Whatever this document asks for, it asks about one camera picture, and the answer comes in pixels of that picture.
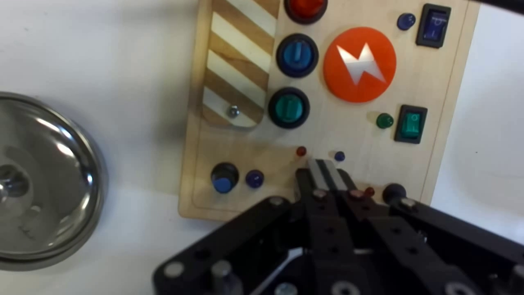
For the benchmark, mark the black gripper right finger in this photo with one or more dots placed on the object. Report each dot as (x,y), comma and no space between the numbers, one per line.
(415,268)

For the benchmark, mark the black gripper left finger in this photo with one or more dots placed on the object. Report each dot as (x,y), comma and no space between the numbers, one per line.
(330,243)

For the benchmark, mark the steel pot lid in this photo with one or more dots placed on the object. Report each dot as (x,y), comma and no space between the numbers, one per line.
(53,181)

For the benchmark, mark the wooden switch button board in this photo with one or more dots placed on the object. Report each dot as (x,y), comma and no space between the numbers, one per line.
(368,86)

